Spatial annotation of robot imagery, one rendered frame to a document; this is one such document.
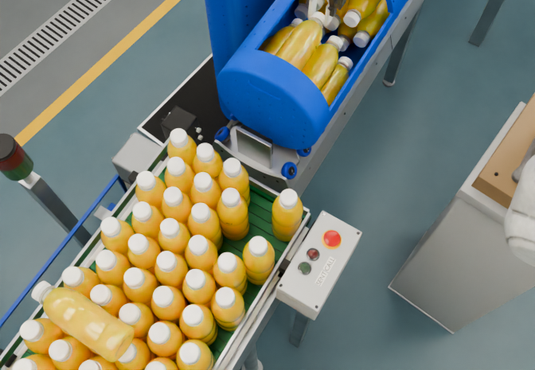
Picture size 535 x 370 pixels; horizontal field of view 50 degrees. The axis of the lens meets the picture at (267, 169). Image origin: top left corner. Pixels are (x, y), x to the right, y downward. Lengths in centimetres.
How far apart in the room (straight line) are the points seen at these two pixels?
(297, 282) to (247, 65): 48
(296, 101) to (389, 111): 148
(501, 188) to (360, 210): 112
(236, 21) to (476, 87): 140
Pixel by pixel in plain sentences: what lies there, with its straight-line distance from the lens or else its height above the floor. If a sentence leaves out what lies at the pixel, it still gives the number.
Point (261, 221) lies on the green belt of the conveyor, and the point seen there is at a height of 90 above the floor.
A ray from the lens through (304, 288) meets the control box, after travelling 121.
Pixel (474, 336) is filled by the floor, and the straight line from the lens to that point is 243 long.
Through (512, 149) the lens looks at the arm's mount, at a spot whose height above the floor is 106.
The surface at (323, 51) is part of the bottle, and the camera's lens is 141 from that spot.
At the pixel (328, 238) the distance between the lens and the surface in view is 123.
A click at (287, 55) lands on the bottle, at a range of 134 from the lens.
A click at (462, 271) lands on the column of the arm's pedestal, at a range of 187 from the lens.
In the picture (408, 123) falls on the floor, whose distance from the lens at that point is 270.
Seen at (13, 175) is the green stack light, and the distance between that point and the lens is 130.
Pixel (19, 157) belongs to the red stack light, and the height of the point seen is 123.
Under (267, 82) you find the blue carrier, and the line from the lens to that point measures 126.
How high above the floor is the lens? 227
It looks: 65 degrees down
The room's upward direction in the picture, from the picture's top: straight up
